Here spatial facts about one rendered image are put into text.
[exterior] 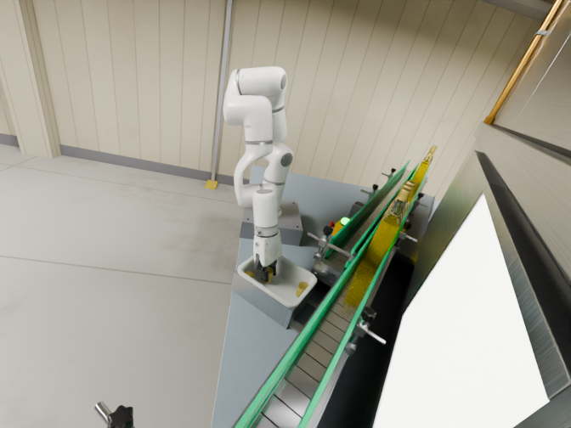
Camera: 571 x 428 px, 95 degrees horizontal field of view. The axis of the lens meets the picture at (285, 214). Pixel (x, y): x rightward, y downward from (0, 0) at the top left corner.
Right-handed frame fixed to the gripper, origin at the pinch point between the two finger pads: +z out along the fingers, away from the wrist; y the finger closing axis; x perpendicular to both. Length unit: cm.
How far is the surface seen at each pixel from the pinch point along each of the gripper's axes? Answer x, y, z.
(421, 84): 1, 282, -75
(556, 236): -54, -34, -42
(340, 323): -29.1, -8.2, 0.2
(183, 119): 212, 134, -44
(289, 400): -28.5, -31.9, -0.3
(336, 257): -17.3, 16.6, -2.7
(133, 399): 54, -32, 68
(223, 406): -13.9, -35.6, 9.1
